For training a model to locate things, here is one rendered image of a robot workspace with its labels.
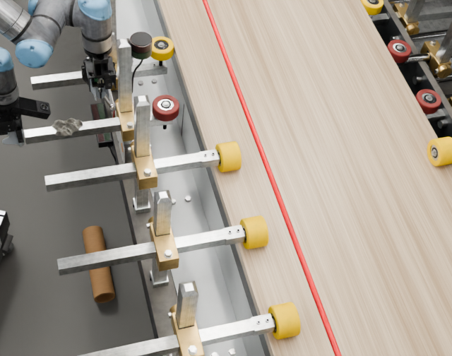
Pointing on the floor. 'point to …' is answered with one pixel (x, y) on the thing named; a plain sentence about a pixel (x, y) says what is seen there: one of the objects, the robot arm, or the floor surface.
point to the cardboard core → (103, 289)
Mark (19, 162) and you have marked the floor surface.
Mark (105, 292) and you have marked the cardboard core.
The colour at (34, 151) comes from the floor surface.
